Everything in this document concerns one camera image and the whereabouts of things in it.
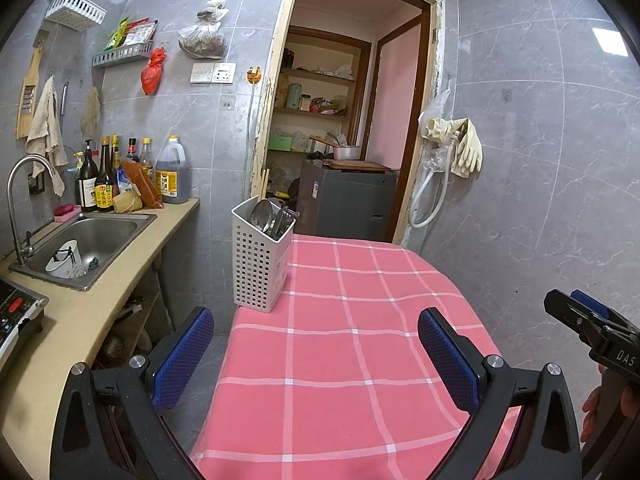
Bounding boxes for white hose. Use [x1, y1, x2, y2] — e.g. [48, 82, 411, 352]
[409, 132, 463, 229]

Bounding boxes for clear hanging plastic bag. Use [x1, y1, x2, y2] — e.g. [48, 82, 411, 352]
[419, 87, 453, 171]

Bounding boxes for clear bag of dried goods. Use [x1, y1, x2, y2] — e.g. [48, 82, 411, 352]
[178, 0, 228, 59]

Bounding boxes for large dark oil jug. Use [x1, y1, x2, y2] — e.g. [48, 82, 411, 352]
[155, 135, 191, 205]

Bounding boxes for dark pump bottle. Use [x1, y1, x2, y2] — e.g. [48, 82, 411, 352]
[75, 140, 99, 212]

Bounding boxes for person's right hand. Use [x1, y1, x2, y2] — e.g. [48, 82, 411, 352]
[581, 361, 607, 431]

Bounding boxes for white wall basket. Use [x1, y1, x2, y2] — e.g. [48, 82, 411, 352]
[45, 0, 107, 32]

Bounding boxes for metal wall rack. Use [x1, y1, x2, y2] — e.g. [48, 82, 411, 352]
[92, 42, 154, 68]

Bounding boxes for steel sink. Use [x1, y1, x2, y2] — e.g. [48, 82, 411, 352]
[9, 212, 158, 292]

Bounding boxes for wooden shelf unit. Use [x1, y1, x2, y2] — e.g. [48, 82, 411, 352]
[267, 25, 373, 156]

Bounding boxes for clear bottle yellow cap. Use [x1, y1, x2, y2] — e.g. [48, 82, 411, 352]
[139, 138, 154, 181]

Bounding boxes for pink checkered tablecloth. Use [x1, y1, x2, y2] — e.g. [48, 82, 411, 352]
[190, 232, 523, 480]

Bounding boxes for cream rubber gloves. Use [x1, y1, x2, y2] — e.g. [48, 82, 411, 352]
[425, 117, 483, 178]

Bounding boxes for yellow green seasoning packet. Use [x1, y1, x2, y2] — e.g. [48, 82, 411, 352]
[105, 17, 130, 52]

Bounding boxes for wooden door frame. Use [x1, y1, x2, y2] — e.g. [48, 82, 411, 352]
[247, 0, 446, 248]

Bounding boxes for red plastic bag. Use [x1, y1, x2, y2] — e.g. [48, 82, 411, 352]
[141, 47, 167, 96]

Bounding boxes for white perforated utensil basket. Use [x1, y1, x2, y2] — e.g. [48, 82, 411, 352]
[231, 196, 297, 313]

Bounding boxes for orange packet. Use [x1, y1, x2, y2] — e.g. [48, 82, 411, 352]
[120, 159, 164, 209]

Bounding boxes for grey cabinet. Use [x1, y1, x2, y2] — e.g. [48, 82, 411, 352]
[298, 160, 398, 245]

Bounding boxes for brown paper packet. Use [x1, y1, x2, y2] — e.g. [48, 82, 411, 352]
[113, 192, 144, 214]

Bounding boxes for white cup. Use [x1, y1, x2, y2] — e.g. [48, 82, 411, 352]
[46, 240, 86, 279]

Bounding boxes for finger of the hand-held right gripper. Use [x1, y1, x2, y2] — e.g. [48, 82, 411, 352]
[571, 290, 640, 333]
[544, 288, 613, 348]

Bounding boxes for hanging loofah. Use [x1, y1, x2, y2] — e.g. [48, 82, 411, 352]
[81, 86, 102, 143]

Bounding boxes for beige kitchen counter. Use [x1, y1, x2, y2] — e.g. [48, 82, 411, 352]
[0, 197, 201, 461]

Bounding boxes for black induction cooker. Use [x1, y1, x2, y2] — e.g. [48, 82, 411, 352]
[0, 280, 50, 356]

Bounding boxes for beige hanging dishcloth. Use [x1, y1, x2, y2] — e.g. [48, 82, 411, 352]
[25, 76, 68, 197]

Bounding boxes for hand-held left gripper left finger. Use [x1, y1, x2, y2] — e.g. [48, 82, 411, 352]
[50, 306, 216, 480]

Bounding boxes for wooden grater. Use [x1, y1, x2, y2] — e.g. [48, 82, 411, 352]
[16, 42, 45, 140]

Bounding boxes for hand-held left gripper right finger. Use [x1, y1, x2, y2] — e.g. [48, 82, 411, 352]
[417, 307, 583, 480]

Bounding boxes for wooden cutting board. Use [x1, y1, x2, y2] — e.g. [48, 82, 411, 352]
[320, 159, 392, 173]

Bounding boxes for steel faucet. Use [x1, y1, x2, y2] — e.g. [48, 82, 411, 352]
[7, 156, 60, 267]

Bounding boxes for red seasoning packet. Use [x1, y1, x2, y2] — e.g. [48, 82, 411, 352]
[122, 16, 157, 46]

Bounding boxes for small cooking pot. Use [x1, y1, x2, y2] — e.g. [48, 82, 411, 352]
[310, 132, 362, 162]

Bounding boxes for white power cable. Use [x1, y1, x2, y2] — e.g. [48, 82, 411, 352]
[244, 82, 258, 137]

